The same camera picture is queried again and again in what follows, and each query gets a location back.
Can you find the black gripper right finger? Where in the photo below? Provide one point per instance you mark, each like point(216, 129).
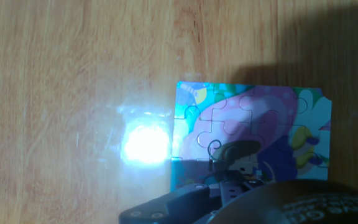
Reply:
point(232, 191)

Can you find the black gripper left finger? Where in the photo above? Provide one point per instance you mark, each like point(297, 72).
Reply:
point(166, 205)

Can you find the butterfly jigsaw puzzle unframed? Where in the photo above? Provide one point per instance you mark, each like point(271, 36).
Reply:
point(259, 118)

